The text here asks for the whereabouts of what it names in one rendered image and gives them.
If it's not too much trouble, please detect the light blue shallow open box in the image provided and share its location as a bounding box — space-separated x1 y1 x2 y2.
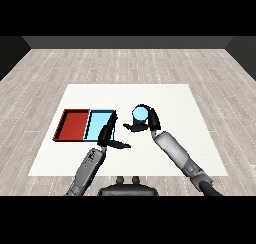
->
83 109 117 142

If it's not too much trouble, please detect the dark grey robot body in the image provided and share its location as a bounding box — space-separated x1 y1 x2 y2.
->
97 175 159 197

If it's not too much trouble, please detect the red shallow open box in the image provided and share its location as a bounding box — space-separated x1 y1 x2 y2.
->
52 108 92 143

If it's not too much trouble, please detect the small blue can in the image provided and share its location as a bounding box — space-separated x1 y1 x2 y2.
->
131 106 150 127

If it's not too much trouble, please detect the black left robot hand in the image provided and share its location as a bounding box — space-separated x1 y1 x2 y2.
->
96 109 132 150

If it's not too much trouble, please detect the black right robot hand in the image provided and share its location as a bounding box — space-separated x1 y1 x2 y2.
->
122 103 162 133

